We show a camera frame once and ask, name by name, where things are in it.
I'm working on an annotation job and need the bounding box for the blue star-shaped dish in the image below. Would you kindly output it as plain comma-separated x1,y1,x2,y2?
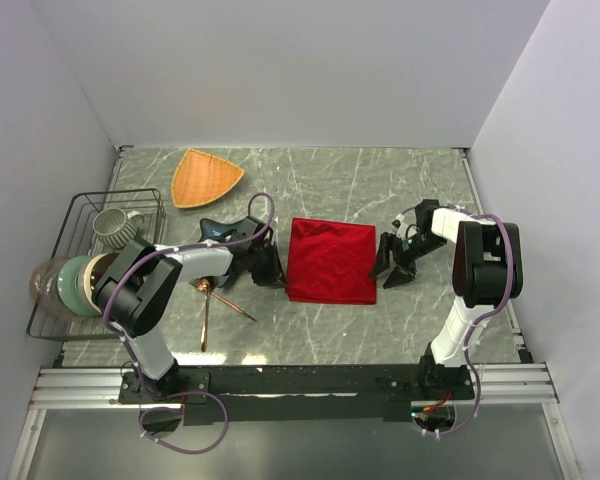
198,218,255,289

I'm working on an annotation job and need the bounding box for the orange woven basket tray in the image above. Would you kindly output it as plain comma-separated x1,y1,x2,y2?
171,148,244,209

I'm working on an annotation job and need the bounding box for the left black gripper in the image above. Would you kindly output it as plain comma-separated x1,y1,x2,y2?
247,241,289,288

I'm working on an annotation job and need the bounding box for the copper fork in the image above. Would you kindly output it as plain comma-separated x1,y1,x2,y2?
189,278,258,323

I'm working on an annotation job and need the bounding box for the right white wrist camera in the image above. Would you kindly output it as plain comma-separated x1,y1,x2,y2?
392,213,410,250

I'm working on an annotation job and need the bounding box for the copper spoon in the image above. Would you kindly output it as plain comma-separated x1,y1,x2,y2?
198,278,212,353

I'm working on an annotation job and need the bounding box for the brown cream ceramic bowl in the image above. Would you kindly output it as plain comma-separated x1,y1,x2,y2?
77,252,118,317

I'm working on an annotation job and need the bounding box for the clear glass bowl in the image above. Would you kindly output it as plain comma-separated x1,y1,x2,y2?
29,256,73,321

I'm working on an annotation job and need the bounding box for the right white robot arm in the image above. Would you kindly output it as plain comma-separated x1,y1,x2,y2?
369,199,523,399

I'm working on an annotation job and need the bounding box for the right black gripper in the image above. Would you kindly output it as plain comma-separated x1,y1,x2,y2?
367,231,448,289

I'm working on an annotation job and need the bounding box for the black wire dish rack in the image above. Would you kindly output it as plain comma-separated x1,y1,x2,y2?
26,188,165,342

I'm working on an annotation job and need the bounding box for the aluminium frame rail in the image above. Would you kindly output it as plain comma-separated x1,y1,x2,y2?
29,364,558,410

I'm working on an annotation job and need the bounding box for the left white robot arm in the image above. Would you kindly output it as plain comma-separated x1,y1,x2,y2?
92,216,286,402

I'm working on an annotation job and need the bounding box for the red cloth napkin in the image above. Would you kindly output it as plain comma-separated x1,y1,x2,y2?
286,218,377,305

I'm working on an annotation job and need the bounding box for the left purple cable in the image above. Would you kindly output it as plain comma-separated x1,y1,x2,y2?
101,192,277,455

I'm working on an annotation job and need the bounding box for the green ceramic bowl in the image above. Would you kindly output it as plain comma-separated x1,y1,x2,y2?
57,256,89,317

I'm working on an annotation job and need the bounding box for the grey ribbed mug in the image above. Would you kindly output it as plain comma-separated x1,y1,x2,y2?
93,208,144,249

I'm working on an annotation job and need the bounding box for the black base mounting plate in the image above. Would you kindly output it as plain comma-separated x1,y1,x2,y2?
118,363,475,426

